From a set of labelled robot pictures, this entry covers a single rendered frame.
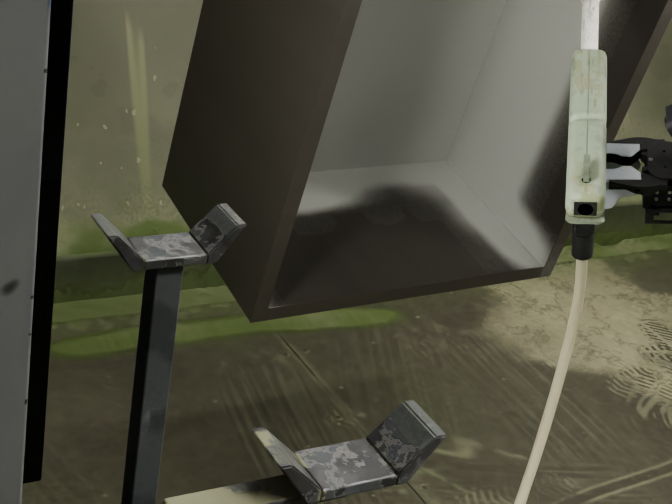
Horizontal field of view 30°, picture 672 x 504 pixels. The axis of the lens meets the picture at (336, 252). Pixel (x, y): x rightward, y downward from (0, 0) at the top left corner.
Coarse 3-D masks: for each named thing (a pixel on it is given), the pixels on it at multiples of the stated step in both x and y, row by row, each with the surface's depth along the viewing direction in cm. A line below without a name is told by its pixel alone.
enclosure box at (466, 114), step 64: (256, 0) 177; (320, 0) 162; (384, 0) 208; (448, 0) 215; (512, 0) 221; (576, 0) 207; (640, 0) 195; (192, 64) 196; (256, 64) 179; (320, 64) 164; (384, 64) 218; (448, 64) 225; (512, 64) 223; (640, 64) 194; (192, 128) 198; (256, 128) 181; (320, 128) 170; (384, 128) 228; (448, 128) 237; (512, 128) 225; (192, 192) 201; (256, 192) 183; (320, 192) 222; (384, 192) 227; (448, 192) 233; (512, 192) 226; (256, 256) 185; (320, 256) 207; (384, 256) 212; (448, 256) 217; (512, 256) 222; (256, 320) 189
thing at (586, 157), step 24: (576, 72) 168; (600, 72) 168; (576, 96) 164; (600, 96) 164; (576, 120) 161; (600, 120) 162; (576, 144) 157; (600, 144) 157; (576, 168) 154; (600, 168) 154; (576, 192) 151; (600, 192) 151; (576, 216) 153; (600, 216) 153; (576, 240) 170
